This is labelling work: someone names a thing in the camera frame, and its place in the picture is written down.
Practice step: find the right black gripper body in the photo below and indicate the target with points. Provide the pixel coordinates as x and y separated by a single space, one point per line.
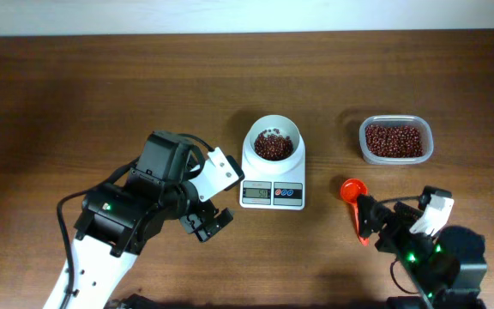
385 226

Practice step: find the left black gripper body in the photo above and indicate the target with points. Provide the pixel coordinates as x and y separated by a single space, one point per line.
183 204

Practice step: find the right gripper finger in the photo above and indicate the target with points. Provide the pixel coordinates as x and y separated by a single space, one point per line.
374 216
406 213

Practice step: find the orange measuring scoop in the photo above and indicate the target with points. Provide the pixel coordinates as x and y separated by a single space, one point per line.
350 190

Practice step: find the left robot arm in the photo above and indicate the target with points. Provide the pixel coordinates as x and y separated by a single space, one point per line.
107 241

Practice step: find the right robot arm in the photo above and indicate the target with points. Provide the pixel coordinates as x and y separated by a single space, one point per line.
446 264

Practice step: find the white digital kitchen scale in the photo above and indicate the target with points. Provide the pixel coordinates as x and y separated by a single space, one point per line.
277 185

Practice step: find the clear plastic bean container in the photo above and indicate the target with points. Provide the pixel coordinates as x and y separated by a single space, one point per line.
394 121

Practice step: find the red beans in bowl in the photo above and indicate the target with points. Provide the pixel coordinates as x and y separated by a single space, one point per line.
271 145

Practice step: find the white round bowl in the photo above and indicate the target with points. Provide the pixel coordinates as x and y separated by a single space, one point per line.
286 127

